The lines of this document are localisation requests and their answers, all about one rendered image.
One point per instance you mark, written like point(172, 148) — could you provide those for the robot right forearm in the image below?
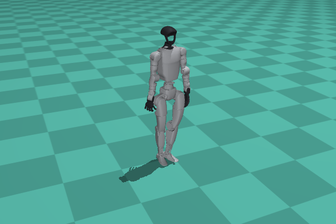
point(152, 87)

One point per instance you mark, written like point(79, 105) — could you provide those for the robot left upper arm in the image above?
point(184, 69)

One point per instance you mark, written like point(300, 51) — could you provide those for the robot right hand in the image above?
point(149, 104)

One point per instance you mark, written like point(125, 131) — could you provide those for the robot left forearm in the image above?
point(186, 81)

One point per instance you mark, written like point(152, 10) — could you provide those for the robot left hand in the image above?
point(187, 97)

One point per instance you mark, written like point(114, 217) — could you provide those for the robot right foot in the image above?
point(161, 160)

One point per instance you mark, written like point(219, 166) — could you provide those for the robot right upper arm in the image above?
point(154, 58)

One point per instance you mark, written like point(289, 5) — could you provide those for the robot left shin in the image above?
point(170, 139)

